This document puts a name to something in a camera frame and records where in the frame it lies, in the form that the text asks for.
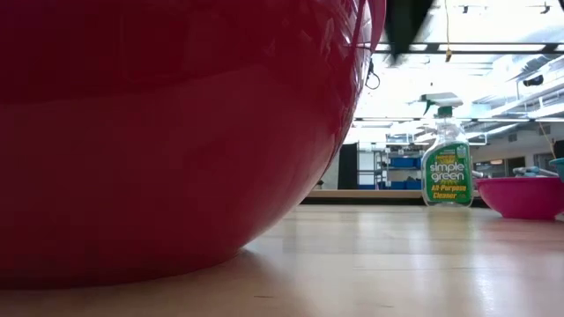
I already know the black hanging cable loop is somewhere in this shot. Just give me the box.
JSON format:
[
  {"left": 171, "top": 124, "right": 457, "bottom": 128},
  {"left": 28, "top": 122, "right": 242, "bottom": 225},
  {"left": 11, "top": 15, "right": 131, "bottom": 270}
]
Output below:
[{"left": 364, "top": 58, "right": 382, "bottom": 91}]

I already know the yellow hanging cable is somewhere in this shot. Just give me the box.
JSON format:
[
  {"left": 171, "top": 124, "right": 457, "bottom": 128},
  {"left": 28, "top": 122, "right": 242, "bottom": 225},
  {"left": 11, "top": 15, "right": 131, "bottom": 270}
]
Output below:
[{"left": 443, "top": 0, "right": 454, "bottom": 63}]

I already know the large red glossy bowl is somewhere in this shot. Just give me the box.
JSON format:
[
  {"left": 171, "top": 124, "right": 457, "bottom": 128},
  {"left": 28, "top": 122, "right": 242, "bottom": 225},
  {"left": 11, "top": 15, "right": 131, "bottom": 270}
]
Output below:
[{"left": 0, "top": 0, "right": 388, "bottom": 291}]

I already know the blue plastic bowl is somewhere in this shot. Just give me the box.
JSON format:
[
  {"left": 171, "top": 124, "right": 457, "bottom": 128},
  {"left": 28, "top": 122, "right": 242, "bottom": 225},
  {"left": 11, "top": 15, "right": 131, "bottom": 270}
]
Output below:
[{"left": 548, "top": 157, "right": 564, "bottom": 182}]

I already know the grey blue object in bowl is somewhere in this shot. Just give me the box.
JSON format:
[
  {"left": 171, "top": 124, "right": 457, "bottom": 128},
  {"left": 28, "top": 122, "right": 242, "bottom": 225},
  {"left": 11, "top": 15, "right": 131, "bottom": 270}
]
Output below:
[{"left": 512, "top": 166, "right": 560, "bottom": 179}]

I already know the black upright panel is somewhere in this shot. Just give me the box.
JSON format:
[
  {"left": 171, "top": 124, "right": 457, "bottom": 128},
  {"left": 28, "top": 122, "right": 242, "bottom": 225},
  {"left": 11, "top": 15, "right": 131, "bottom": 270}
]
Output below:
[{"left": 337, "top": 142, "right": 360, "bottom": 191}]

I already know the pink plastic bowl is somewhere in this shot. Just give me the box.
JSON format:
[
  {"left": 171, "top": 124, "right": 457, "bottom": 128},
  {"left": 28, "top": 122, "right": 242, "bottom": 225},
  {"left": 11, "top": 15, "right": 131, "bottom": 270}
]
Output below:
[{"left": 475, "top": 176, "right": 564, "bottom": 221}]

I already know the thin yellow cable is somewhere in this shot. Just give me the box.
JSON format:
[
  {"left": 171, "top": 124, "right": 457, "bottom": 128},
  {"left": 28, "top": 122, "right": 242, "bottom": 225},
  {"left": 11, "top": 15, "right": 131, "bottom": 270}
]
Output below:
[{"left": 538, "top": 122, "right": 558, "bottom": 160}]

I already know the simple green cleaner spray bottle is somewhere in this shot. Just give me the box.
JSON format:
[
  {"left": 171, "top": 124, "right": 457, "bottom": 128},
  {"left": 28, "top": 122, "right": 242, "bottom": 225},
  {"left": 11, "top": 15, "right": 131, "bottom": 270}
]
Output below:
[{"left": 419, "top": 92, "right": 475, "bottom": 208}]

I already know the black overhead frame beam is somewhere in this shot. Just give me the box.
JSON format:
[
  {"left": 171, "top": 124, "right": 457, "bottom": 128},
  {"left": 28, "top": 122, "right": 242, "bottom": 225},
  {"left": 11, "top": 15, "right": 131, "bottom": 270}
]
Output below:
[{"left": 373, "top": 41, "right": 564, "bottom": 55}]

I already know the shelf rack with blue bins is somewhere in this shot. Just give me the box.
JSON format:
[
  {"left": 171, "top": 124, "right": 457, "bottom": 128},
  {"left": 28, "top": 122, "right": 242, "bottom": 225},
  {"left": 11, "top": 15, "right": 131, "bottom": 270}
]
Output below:
[{"left": 356, "top": 140, "right": 425, "bottom": 191}]

